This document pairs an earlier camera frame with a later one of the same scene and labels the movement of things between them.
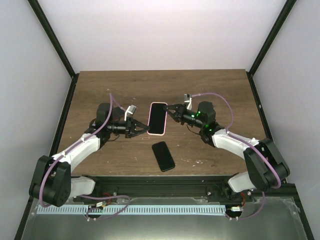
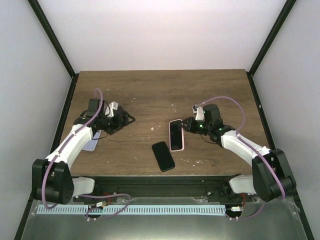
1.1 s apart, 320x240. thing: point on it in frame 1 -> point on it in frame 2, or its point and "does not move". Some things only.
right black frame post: x=285 y=12 does not move
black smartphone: x=163 y=156 does not move
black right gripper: x=179 y=112 -> x=190 y=128
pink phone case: x=149 y=119 -> x=183 y=137
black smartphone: x=163 y=156 does not move
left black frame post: x=57 y=47 does not move
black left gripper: x=133 y=132 -> x=119 y=124
